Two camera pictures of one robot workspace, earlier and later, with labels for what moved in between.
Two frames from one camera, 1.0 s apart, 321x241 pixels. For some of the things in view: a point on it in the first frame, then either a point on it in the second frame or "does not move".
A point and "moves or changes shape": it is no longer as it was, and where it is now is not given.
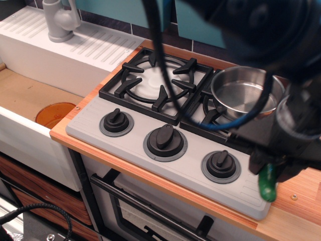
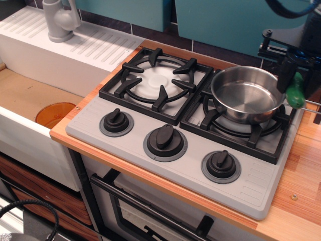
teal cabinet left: (133, 11) does not move
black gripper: (292, 134) -> (303, 43)
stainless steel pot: (238, 91) does not move
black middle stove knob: (165, 144) does not move
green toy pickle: (268, 181) moves or changes shape
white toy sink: (36, 72) does not move
